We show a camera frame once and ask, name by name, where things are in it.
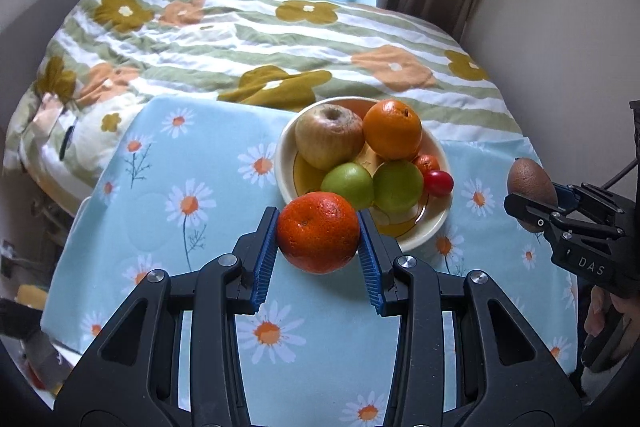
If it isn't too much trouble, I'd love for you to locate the brown kiwi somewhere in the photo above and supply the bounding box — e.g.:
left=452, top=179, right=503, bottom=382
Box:
left=507, top=158, right=558, bottom=233

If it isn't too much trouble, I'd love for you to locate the small orange tangerine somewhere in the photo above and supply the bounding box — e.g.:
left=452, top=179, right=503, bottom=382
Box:
left=412, top=154, right=441, bottom=175

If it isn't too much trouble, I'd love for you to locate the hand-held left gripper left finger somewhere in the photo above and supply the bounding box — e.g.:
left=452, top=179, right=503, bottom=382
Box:
left=52, top=206, right=280, bottom=427

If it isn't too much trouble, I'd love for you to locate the person's right hand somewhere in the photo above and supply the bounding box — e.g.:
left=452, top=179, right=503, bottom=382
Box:
left=580, top=284, right=640, bottom=375

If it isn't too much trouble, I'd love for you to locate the cream yellow plate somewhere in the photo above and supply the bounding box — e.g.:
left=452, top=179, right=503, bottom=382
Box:
left=275, top=97, right=452, bottom=253

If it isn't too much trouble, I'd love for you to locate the large orange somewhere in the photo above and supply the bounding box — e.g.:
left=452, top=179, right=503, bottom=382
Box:
left=362, top=99, right=423, bottom=160

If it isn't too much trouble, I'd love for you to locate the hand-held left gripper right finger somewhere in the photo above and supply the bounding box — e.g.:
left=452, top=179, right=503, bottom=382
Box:
left=356, top=208, right=583, bottom=427

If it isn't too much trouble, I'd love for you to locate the red yellow apple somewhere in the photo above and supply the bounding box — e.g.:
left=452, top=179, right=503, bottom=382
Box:
left=295, top=103, right=366, bottom=171

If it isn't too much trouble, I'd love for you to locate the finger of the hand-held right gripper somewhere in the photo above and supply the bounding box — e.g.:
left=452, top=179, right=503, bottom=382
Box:
left=503, top=192, right=626, bottom=242
left=552, top=183, right=632, bottom=230

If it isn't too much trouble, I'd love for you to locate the deep orange tangerine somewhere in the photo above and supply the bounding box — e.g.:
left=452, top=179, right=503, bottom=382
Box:
left=276, top=192, right=362, bottom=275

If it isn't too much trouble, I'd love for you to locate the striped floral blanket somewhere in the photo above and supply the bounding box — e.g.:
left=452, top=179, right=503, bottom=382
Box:
left=2, top=0, right=523, bottom=208

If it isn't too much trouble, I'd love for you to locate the light blue daisy tablecloth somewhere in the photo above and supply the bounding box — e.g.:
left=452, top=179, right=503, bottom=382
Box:
left=40, top=94, right=581, bottom=427

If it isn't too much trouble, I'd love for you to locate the black cable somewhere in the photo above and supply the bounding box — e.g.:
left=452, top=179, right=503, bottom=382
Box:
left=602, top=156, right=640, bottom=190

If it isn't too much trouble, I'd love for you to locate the green lime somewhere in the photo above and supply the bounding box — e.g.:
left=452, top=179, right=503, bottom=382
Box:
left=372, top=159, right=425, bottom=214
left=320, top=163, right=375, bottom=210

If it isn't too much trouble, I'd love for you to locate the oblong red tomato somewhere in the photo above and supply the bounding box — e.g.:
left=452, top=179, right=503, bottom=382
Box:
left=423, top=170, right=455, bottom=198

